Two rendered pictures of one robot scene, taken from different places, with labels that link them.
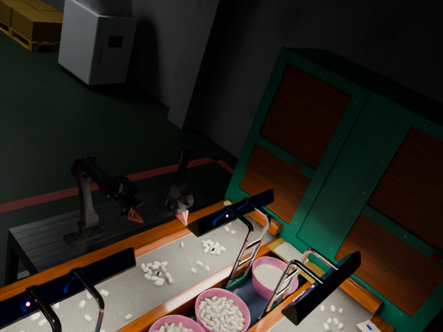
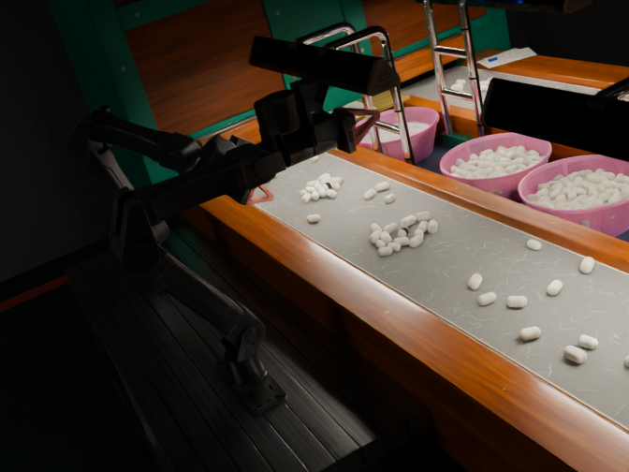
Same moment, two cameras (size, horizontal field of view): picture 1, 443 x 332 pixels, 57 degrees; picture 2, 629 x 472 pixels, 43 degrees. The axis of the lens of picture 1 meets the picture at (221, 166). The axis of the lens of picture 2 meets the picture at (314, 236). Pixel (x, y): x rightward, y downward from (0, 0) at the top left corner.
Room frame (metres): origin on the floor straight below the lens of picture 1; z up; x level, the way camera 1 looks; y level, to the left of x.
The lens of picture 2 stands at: (0.76, 1.49, 1.54)
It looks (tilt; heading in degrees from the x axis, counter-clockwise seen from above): 26 degrees down; 305
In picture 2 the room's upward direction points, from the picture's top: 15 degrees counter-clockwise
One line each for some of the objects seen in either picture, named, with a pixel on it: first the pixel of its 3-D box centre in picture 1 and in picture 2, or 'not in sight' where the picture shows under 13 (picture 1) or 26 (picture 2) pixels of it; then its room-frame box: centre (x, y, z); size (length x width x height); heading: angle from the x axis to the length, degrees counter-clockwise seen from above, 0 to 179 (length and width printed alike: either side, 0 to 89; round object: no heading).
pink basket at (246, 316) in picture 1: (219, 317); (497, 172); (1.37, -0.23, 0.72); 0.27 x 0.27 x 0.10
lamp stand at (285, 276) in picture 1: (297, 296); (478, 64); (1.48, -0.55, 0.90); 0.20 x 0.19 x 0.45; 147
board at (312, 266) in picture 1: (296, 259); (353, 111); (1.92, -0.59, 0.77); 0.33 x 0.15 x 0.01; 57
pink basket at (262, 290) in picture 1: (272, 280); (395, 140); (1.74, -0.47, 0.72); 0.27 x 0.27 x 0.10
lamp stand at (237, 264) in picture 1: (236, 244); (357, 117); (1.70, -0.21, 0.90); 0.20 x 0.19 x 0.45; 147
